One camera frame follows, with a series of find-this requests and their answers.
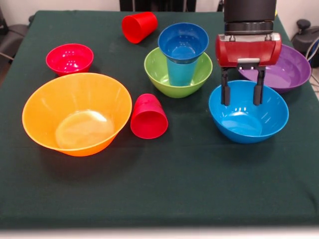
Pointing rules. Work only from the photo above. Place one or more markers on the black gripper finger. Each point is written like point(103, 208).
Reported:
point(225, 95)
point(258, 95)

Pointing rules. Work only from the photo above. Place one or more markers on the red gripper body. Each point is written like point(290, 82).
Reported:
point(249, 51)

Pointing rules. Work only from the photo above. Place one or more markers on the light blue bowl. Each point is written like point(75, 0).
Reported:
point(249, 122)

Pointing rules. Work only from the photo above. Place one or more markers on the purple bowl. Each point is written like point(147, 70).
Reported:
point(289, 74)

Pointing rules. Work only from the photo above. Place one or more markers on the light blue cup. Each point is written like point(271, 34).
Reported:
point(180, 74)

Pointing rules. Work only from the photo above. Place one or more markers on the small dark blue bowl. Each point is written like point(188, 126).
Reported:
point(183, 42)

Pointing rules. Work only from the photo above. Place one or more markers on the green bowl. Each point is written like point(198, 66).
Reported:
point(154, 72)

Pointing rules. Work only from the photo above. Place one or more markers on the short crimson cup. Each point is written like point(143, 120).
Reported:
point(149, 124)

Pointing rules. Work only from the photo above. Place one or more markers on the tall red cup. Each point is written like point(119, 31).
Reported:
point(137, 27)

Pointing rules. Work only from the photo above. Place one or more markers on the black office chair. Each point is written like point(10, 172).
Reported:
point(304, 37)
point(12, 37)

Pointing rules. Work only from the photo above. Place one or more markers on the dark green tablecloth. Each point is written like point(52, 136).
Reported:
point(159, 174)

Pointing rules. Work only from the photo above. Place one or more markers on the large orange bowl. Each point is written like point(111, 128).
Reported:
point(82, 129)

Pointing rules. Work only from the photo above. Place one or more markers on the small crimson bowl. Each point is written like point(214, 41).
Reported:
point(69, 59)

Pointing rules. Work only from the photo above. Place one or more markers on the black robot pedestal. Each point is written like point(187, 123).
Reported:
point(162, 5)

